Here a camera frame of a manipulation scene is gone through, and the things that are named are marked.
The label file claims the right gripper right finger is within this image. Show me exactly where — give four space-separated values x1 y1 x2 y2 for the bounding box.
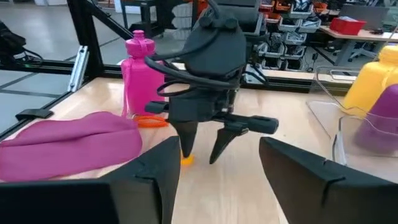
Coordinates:
258 136 398 224

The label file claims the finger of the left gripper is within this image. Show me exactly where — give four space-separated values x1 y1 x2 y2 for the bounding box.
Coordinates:
170 119 200 159
208 123 250 166

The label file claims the hot pink water bottle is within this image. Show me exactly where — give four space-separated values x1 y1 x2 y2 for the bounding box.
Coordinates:
120 29 166 118

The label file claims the purple water bottle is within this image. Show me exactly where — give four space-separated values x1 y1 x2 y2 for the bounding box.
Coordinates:
353 83 398 155

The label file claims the rack with grey bins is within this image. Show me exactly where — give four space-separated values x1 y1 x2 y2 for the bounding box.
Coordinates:
257 0 322 72

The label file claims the left gripper camera cable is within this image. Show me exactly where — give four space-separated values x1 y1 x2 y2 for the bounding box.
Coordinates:
144 26 242 98

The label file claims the black frame clamp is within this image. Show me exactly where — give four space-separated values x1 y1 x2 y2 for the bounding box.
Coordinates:
14 108 54 121

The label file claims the red box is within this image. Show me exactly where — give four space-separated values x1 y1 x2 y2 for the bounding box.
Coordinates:
329 16 368 36

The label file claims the grey open laptop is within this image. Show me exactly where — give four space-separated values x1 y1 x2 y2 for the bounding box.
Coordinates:
338 3 390 31

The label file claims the silver frame bracket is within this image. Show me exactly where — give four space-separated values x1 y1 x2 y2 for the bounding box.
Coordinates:
67 45 90 93

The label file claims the black aluminium table frame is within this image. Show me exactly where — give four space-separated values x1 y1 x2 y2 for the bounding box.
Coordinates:
0 0 354 141

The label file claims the magenta towel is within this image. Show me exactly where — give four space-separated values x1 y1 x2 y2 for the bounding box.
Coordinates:
0 111 144 183

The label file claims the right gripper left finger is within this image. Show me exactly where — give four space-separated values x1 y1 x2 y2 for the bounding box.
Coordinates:
0 136 182 224

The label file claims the yellow water bottle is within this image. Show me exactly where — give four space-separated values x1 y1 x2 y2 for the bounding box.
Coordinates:
341 44 398 118

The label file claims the long wooden work table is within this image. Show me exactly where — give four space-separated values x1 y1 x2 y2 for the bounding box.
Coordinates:
319 25 398 68

